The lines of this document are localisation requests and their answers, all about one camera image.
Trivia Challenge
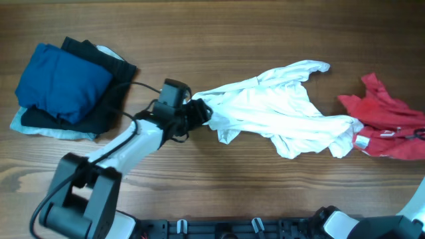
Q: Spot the red t-shirt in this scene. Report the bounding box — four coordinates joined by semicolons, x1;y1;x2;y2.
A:
338;73;424;161

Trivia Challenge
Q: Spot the white t-shirt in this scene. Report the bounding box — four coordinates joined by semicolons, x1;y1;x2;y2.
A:
193;60;364;159

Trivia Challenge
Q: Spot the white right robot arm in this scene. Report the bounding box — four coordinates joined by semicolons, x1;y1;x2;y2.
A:
306;126;424;238

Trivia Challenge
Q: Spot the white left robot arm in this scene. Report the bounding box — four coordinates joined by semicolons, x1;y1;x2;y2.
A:
29;99;213;239

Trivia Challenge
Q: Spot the black folded garment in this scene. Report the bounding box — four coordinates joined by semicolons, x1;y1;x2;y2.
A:
15;37;137;134

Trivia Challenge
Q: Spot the blue folded garment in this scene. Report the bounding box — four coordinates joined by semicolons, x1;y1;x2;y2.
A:
15;43;112;124

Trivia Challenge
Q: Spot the light grey folded garment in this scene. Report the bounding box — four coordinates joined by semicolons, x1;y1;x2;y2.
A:
10;41;137;141

